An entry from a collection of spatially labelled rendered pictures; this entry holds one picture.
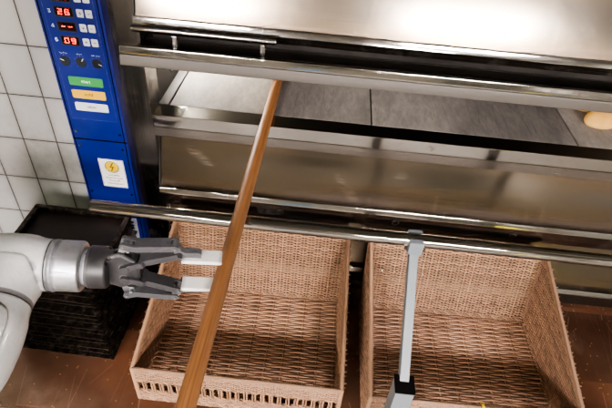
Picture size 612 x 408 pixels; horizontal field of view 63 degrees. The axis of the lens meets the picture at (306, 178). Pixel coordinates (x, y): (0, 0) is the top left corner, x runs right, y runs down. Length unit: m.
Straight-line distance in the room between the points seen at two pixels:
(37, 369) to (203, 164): 0.74
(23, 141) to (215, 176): 0.58
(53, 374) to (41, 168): 0.61
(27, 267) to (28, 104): 0.74
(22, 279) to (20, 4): 0.75
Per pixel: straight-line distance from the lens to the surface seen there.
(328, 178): 1.46
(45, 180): 1.76
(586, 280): 1.89
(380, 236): 1.09
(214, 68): 1.15
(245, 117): 1.40
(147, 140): 1.50
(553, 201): 1.61
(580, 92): 1.24
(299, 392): 1.38
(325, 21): 1.21
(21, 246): 0.95
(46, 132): 1.63
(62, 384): 1.63
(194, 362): 0.84
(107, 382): 1.60
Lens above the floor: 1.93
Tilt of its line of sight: 39 degrees down
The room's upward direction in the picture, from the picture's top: 5 degrees clockwise
